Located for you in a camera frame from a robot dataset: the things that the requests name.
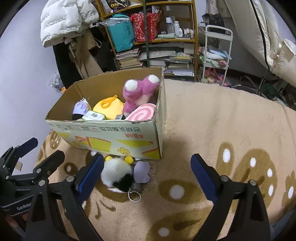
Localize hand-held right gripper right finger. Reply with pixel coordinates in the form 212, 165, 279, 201
190, 153, 271, 241

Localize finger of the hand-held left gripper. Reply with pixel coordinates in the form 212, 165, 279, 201
0, 137, 38, 173
6, 150, 65, 186

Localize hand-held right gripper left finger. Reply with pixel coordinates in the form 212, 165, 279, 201
25, 153, 105, 241

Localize black white fluffy plush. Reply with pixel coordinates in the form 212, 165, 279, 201
100, 158, 134, 193

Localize printed cardboard box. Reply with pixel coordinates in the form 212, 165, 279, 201
45, 67, 166, 160

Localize lavender plush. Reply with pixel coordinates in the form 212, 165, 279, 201
134, 161, 151, 183

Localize white-haired doll plush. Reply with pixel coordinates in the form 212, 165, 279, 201
72, 98, 93, 121

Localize yellow dog plush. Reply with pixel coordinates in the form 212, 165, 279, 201
92, 95, 127, 120

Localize pink swirl roll plush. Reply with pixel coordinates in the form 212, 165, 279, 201
125, 103, 157, 121

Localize pink bear plush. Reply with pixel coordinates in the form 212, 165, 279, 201
122, 75, 160, 117

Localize beige printed blanket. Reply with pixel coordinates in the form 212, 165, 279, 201
35, 79, 296, 241

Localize green white small carton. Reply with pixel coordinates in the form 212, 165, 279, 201
82, 110, 107, 121

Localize black hanging coat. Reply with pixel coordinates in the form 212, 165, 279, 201
53, 44, 79, 90

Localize beige hanging coat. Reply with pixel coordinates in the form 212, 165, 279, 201
67, 35, 109, 80

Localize dark hanging clothes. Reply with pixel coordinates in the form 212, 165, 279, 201
88, 25, 116, 72

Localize pile of magazines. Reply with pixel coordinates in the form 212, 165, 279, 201
139, 43, 196, 77

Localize pastel folded cloths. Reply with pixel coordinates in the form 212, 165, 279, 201
200, 46, 232, 67

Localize stack of old books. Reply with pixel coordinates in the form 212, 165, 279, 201
116, 48, 142, 70

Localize white puffer jacket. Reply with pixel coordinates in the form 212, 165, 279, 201
40, 0, 99, 48

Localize wooden shelf unit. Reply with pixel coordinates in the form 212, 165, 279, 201
96, 0, 199, 81

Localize teal bag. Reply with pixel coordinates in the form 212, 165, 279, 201
102, 14, 137, 52

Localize white trolley cart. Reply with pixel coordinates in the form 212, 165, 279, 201
199, 25, 233, 84

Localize green pole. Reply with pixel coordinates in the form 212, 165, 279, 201
142, 0, 151, 69

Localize group of cosmetic bottles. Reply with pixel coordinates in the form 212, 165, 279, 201
165, 16, 196, 39

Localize red gift bag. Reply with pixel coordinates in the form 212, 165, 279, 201
130, 12, 161, 43

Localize white folded mattress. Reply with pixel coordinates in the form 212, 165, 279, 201
217, 0, 296, 80

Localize purple printed bag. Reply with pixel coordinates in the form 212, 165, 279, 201
102, 0, 130, 12

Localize white bead chain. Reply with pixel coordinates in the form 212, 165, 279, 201
127, 189, 142, 202

